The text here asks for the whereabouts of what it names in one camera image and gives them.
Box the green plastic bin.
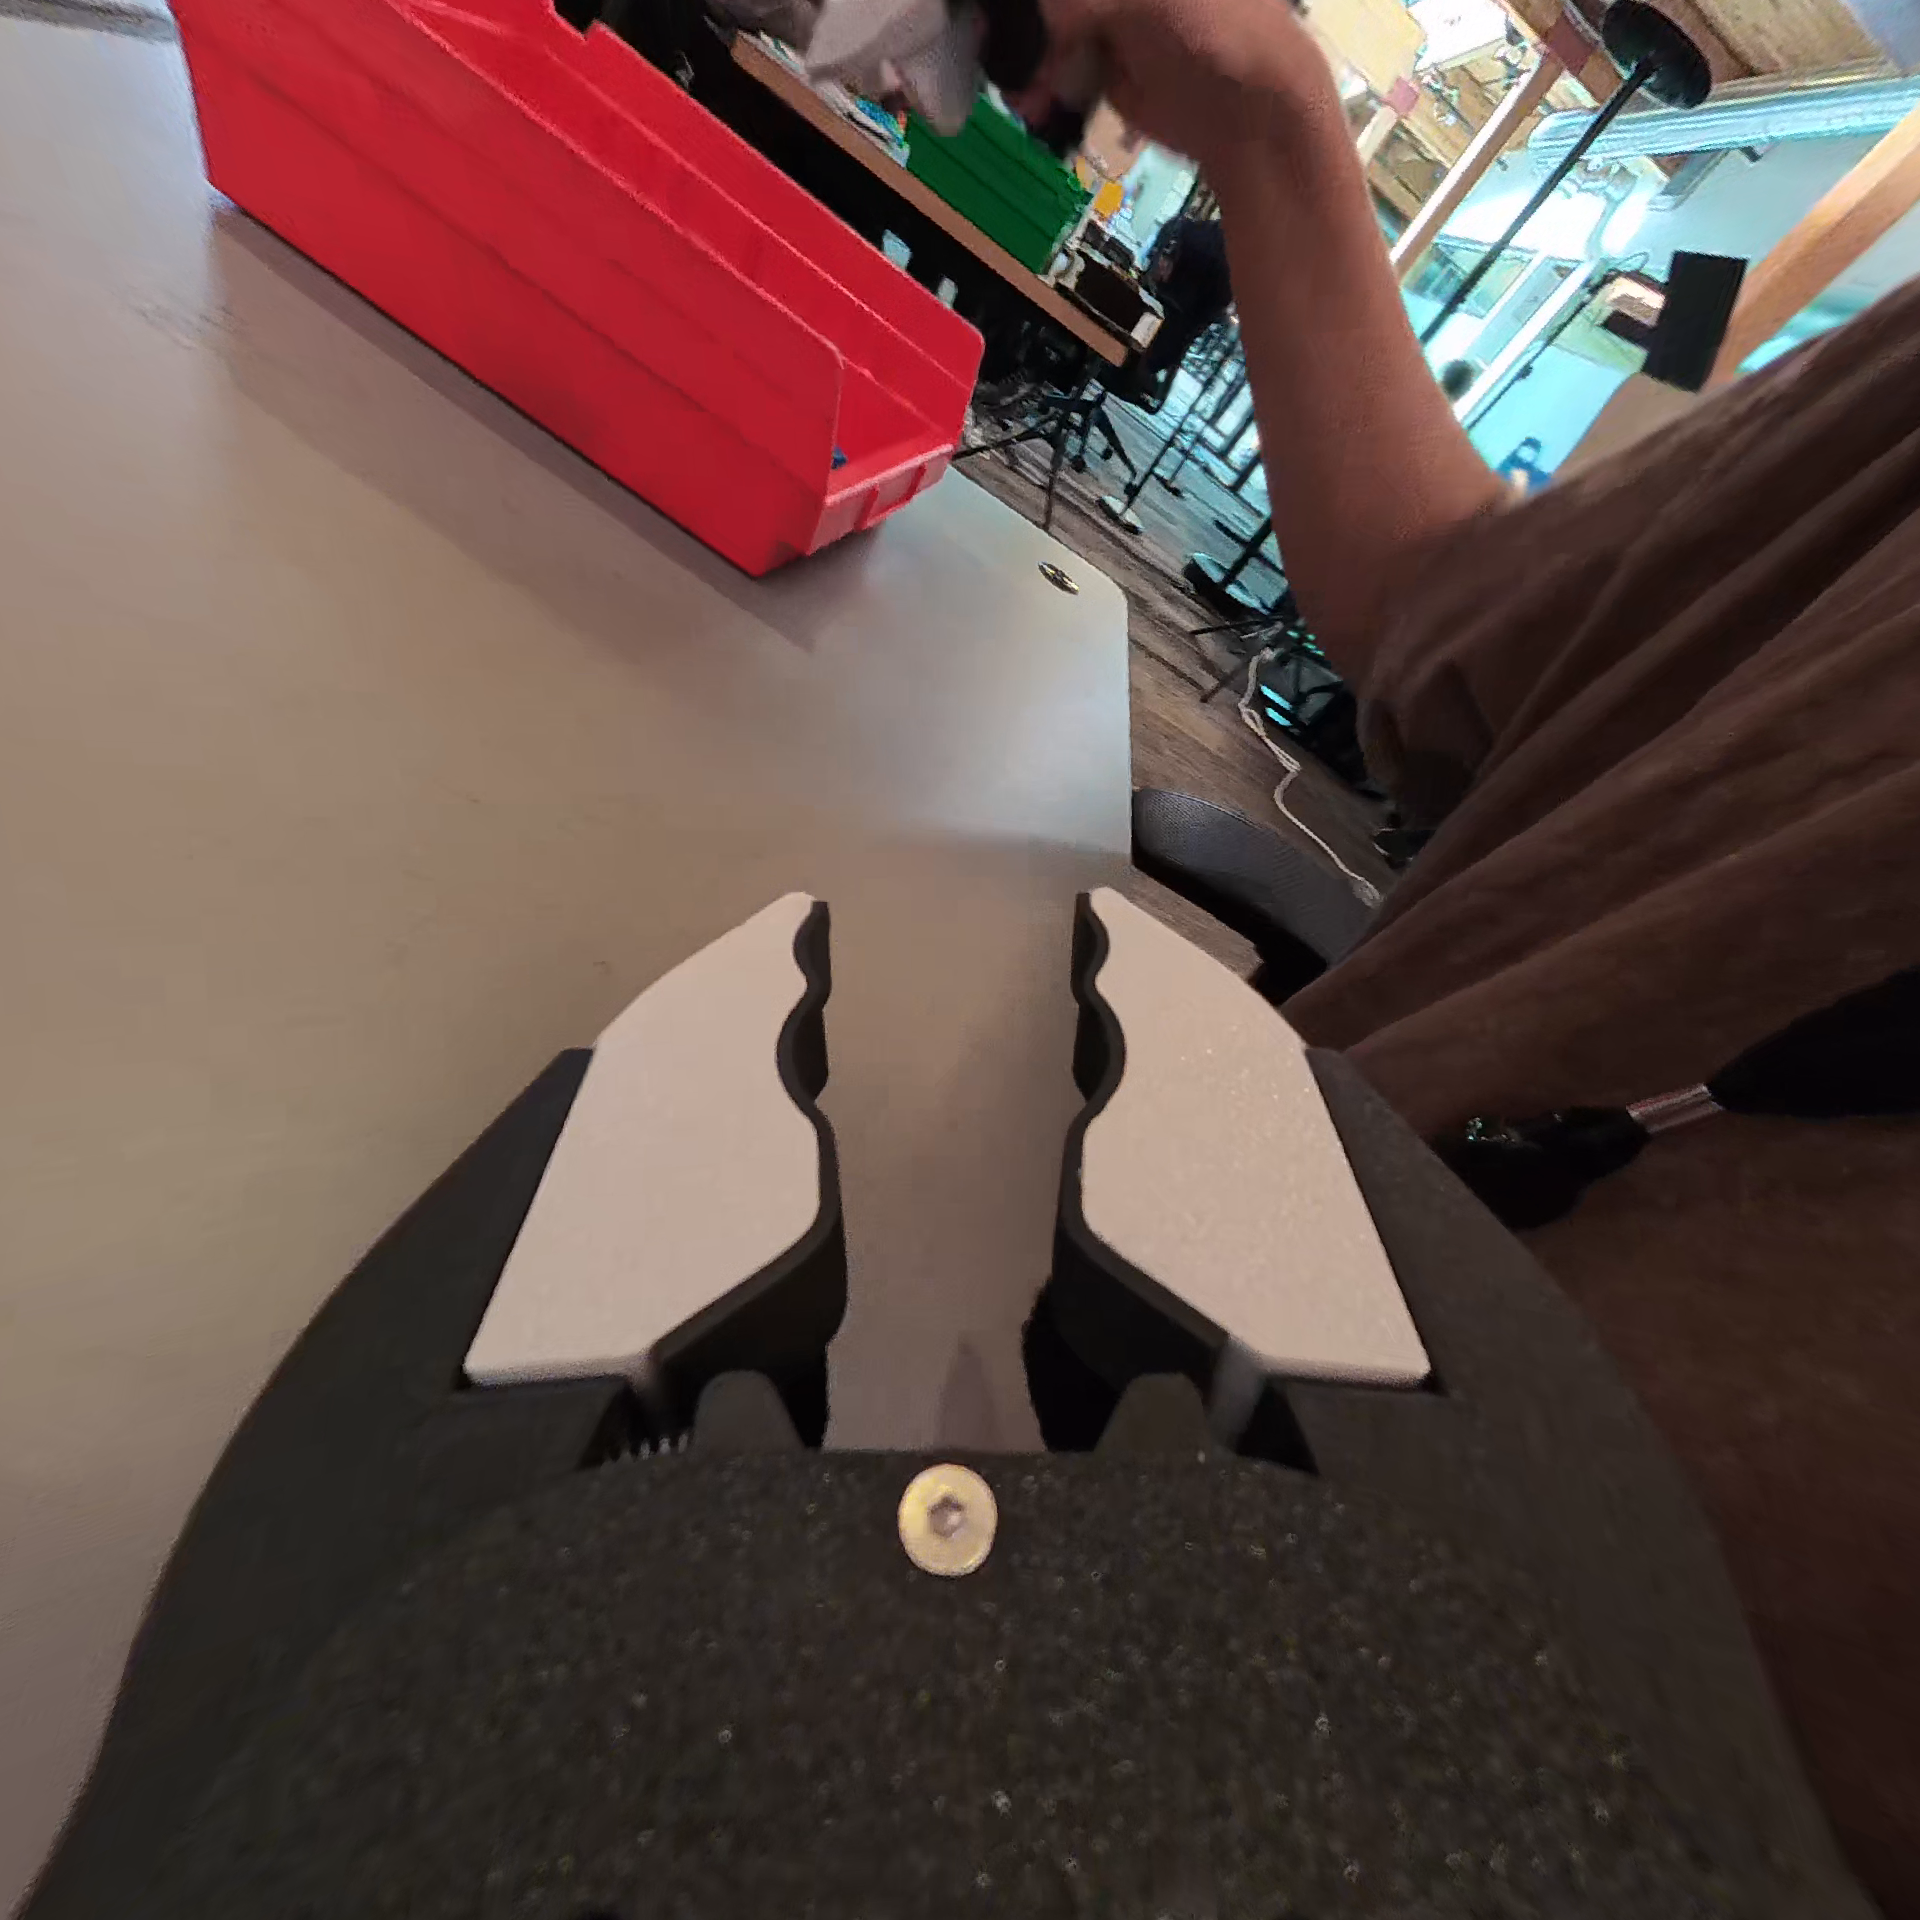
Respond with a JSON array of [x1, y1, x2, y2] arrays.
[[901, 92, 1088, 279]]

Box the white floor cable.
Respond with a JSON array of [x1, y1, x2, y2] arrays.
[[1231, 646, 1320, 811]]

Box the person's right hand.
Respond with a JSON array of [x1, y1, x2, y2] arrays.
[[1006, 0, 1328, 175]]

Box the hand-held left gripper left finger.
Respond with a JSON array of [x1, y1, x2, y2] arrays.
[[459, 891, 847, 1417]]

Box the grey desk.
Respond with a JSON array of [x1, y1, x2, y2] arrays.
[[0, 0, 1135, 1801]]

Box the red plastic bin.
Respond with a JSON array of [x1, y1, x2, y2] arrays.
[[167, 0, 985, 579]]

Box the person's right forearm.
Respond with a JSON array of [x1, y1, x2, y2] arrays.
[[1199, 104, 1518, 705]]

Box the person's brown clothing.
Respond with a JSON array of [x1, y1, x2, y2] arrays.
[[1290, 285, 1920, 1920]]

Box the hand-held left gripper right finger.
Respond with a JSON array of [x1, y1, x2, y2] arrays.
[[1034, 887, 1434, 1417]]

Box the black tripod stand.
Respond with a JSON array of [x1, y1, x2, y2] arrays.
[[959, 301, 1262, 600]]

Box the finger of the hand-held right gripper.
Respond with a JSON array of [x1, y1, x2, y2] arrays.
[[799, 0, 968, 97]]

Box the black chest strap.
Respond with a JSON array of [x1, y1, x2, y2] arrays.
[[1455, 975, 1920, 1232]]

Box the black office chair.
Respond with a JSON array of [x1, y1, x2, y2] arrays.
[[1135, 785, 1386, 999]]

